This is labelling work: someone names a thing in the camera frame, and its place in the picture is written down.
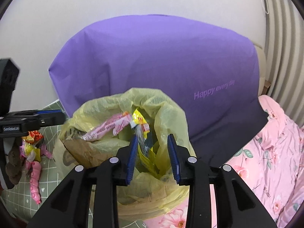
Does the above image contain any purple fabric cover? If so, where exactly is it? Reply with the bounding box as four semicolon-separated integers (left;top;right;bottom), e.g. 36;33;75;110
48;14;270;168

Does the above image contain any red yellow snack wrapper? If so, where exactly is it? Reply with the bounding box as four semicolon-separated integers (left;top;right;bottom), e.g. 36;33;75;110
22;131;45;146

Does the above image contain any dark silver wrapper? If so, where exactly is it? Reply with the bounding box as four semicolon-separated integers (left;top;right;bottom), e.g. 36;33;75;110
134;126;153;158

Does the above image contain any pink floral blanket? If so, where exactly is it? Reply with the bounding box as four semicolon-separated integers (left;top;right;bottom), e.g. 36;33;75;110
142;95;304;228

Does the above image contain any yellow plastic trash bag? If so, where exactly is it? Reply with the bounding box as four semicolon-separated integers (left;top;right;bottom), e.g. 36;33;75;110
53;88;190;221

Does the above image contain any beige curtain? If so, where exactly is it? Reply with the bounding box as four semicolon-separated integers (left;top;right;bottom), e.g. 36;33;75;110
259;0;304;129

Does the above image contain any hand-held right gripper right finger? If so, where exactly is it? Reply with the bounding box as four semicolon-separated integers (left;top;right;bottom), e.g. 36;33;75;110
167;134;278;228

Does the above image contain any cream chair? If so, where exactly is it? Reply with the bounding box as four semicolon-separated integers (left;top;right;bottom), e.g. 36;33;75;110
252;41;268;98

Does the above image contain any brown paper bag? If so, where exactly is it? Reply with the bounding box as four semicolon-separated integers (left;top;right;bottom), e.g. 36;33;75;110
63;138;124;169

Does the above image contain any green checked cloth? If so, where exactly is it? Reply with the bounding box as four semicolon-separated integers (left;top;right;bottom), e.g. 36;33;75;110
0;98;148;228

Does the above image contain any pink pig toy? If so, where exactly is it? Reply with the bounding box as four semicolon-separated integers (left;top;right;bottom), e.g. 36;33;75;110
25;161;43;205

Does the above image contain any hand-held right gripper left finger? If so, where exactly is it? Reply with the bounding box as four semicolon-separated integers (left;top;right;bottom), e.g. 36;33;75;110
26;135;139;228

